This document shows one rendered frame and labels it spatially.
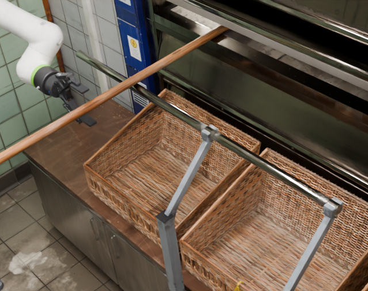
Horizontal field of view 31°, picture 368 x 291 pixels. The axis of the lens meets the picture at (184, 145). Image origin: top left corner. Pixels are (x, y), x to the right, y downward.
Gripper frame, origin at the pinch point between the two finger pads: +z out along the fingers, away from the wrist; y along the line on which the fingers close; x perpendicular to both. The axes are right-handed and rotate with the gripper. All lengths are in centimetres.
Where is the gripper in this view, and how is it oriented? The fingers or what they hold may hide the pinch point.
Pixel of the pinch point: (87, 107)
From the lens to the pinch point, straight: 219.7
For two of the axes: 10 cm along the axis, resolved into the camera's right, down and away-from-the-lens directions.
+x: -7.3, 4.9, -4.7
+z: 6.7, 4.3, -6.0
